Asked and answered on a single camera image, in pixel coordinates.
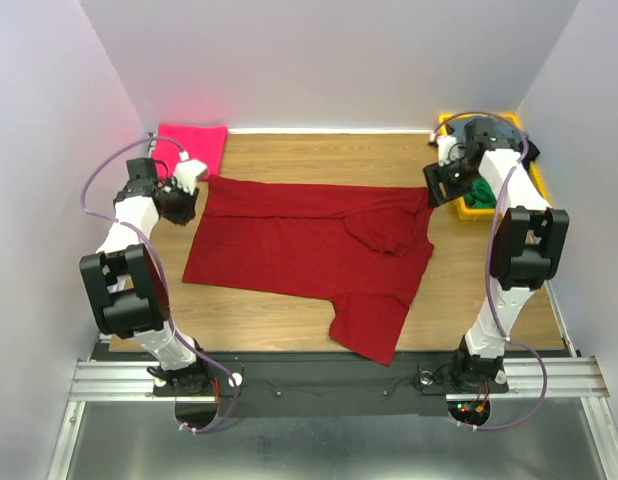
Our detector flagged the yellow plastic bin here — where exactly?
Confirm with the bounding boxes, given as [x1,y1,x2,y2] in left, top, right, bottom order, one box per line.
[436,112,548,221]

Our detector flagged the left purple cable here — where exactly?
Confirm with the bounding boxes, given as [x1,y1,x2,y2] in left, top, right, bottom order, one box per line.
[78,137,243,435]

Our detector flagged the black t shirt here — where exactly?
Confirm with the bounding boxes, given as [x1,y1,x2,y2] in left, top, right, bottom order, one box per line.
[520,136,540,170]

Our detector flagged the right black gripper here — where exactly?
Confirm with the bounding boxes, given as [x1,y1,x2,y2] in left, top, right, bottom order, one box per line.
[421,156,481,210]

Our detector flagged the aluminium frame rail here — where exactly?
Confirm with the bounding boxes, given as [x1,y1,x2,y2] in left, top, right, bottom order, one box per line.
[50,347,618,479]

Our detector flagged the dark red t shirt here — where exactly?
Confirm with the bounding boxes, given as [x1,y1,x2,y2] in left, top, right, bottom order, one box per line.
[182,176,434,366]

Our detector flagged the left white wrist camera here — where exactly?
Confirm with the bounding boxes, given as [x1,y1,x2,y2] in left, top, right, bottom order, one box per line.
[172,151,208,195]

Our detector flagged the green t shirt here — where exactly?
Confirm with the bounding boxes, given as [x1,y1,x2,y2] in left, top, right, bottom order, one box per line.
[464,178,497,209]

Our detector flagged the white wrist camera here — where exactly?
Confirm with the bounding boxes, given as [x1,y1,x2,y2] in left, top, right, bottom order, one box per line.
[429,132,457,167]
[172,151,208,195]

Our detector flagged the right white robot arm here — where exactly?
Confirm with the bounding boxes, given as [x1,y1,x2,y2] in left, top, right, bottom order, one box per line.
[423,112,570,390]

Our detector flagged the grey t shirt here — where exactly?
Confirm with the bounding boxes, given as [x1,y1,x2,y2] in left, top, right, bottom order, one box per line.
[445,115,520,143]

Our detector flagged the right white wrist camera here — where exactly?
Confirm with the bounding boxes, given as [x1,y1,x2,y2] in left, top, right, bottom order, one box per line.
[429,132,457,167]

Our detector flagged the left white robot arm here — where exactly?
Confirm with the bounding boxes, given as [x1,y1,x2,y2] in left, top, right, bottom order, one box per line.
[79,158,212,396]

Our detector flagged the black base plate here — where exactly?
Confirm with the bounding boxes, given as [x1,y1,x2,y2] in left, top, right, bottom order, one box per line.
[153,350,510,420]

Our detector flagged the folded pink t shirt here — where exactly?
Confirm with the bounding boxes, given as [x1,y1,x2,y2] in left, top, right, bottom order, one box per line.
[152,124,228,179]

